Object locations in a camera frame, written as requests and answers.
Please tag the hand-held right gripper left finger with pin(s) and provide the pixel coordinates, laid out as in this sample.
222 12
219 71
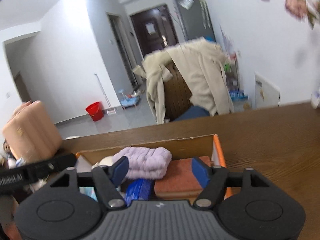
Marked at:
120 170

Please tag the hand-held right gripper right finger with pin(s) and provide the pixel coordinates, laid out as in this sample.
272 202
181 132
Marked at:
200 172

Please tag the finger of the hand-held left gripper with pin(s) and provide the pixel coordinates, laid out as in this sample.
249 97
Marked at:
50 166

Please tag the white plush toy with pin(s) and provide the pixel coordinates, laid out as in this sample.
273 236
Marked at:
106 161

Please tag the red-brown sponge pad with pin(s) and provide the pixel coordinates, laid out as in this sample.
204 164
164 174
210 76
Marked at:
175 180

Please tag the blue tissue pack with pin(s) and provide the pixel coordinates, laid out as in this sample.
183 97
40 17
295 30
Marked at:
138 188

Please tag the lilac fluffy towel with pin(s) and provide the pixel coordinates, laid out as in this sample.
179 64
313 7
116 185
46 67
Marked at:
147 163

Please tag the red cardboard box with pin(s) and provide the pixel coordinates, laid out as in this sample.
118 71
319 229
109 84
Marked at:
175 145

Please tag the blue plush toy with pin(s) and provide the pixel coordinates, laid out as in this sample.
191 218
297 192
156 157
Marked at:
87 192

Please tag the pink suitcase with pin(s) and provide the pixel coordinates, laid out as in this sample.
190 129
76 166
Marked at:
32 132

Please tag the white mop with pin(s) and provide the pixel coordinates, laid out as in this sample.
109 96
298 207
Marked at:
111 111

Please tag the blue cloth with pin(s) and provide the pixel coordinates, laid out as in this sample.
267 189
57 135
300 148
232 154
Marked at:
193 112

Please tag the red bucket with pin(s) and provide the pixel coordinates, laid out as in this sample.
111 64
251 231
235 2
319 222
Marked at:
95 111

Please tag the small blue stool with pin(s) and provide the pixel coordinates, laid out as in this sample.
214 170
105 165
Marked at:
128 103

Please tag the wooden chair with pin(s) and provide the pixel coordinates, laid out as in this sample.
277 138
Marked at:
177 95

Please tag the blue bottle pack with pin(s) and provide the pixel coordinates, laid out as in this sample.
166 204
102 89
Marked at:
237 95

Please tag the beige coat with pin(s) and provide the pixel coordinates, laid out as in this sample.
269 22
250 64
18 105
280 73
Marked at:
202 80

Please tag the shelf cart with bottles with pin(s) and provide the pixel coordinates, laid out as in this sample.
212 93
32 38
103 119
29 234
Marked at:
232 80

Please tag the dark brown door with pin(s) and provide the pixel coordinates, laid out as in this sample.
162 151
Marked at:
155 42

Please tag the small white container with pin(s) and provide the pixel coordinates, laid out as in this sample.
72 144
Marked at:
316 97

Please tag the paper sheet on door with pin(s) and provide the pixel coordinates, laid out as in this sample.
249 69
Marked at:
150 28

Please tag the grey refrigerator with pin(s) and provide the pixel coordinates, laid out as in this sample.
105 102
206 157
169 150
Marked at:
195 22

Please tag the white umbrella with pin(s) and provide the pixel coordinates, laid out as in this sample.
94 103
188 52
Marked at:
203 10

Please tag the paper sheet on refrigerator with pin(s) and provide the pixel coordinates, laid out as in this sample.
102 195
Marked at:
186 2

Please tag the dried pink rose bouquet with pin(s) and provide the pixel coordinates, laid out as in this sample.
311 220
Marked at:
296 3

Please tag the grey door frame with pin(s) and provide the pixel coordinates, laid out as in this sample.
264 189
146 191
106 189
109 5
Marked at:
120 50

